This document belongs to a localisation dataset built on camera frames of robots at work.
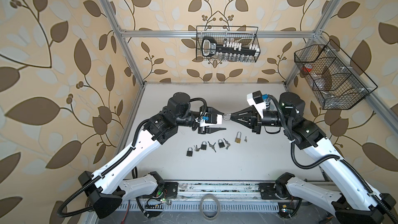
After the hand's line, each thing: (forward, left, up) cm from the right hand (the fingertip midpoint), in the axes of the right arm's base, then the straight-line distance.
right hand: (234, 117), depth 57 cm
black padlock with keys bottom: (+5, +12, -37) cm, 40 cm away
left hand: (0, +3, 0) cm, 3 cm away
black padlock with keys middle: (+7, +1, -38) cm, 39 cm away
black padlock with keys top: (+2, +20, -38) cm, 42 cm away
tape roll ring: (-21, +7, -40) cm, 46 cm away
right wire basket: (+21, -53, -3) cm, 57 cm away
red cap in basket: (+36, -49, -7) cm, 61 cm away
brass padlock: (+8, -8, -37) cm, 39 cm away
